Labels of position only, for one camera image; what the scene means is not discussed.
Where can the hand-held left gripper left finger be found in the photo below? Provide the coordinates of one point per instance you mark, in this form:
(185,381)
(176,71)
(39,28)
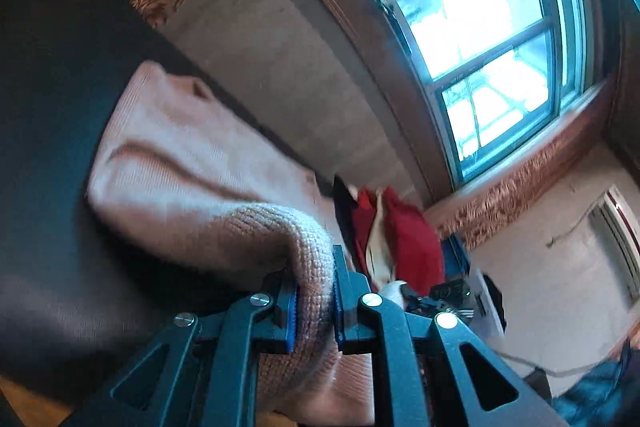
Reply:
(291,322)

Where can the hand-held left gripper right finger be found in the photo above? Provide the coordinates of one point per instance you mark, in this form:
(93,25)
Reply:
(338,312)

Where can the pink knit sweater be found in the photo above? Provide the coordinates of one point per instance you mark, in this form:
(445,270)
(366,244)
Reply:
(190,157)

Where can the clear plastic storage box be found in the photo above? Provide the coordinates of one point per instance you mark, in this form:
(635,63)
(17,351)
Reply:
(479,287)

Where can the blue storage bin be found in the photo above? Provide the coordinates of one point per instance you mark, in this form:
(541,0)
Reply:
(457,257)

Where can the black cloth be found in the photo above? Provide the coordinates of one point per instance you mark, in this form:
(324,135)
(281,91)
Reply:
(496,302)

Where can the dark red sweater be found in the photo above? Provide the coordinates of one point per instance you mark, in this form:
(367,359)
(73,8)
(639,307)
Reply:
(415,242)

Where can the cream ribbed knit garment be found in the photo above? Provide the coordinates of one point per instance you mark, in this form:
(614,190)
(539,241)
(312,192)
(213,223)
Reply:
(375,252)

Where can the black garment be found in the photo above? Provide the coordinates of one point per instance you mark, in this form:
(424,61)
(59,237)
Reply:
(342,202)

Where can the small black box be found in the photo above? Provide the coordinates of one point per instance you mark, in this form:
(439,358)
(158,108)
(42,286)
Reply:
(537,384)

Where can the person's blue trousers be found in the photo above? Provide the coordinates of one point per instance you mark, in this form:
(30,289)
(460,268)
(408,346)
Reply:
(600,392)

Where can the white air conditioner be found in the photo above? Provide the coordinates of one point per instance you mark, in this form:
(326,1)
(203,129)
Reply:
(620,237)

